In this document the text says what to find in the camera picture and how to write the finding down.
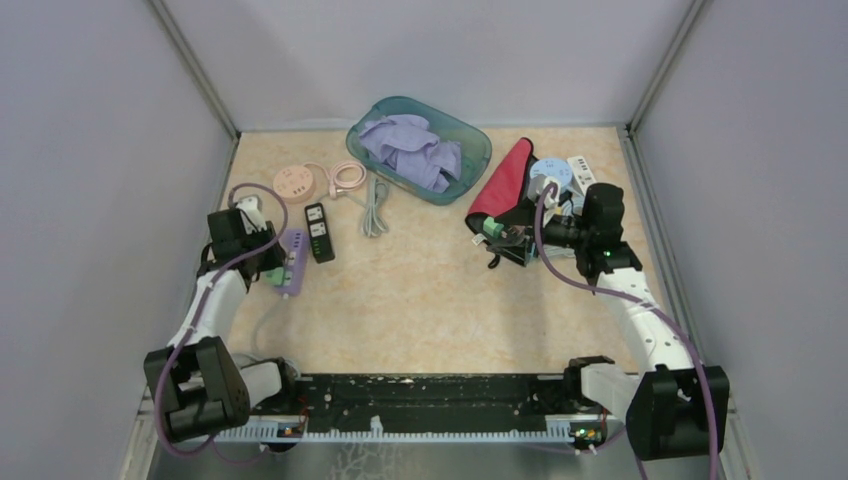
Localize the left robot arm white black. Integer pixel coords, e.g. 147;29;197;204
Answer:
143;202;300;445

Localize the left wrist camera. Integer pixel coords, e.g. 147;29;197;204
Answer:
235;195;267;234

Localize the teal plastic basin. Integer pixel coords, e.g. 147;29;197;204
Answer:
346;96;492;205

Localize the purple power strip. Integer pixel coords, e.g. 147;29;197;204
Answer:
273;228;310;297

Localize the white power strip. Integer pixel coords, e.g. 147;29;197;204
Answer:
566;156;597;195

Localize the pink coiled socket cable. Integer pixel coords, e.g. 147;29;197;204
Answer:
311;158;368;197

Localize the pink round power socket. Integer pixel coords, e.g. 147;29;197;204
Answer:
272;165;316;204

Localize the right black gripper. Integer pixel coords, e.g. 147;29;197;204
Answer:
487;196;592;266

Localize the red and grey cloth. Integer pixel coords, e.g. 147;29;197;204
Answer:
465;137;537;247

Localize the grey cable with plug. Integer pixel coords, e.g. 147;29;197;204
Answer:
344;175;392;239

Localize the purple cloth in basin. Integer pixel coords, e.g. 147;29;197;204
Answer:
358;114;462;193

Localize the blue round power socket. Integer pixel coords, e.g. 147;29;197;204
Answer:
529;157;574;194

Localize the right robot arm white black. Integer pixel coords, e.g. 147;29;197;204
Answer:
483;177;730;460

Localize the black power strip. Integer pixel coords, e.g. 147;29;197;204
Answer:
304;202;336;264

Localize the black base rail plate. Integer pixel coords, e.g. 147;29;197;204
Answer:
253;374;601;434

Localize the green plug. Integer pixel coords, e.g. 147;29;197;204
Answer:
264;267;285;287
483;216;504;238

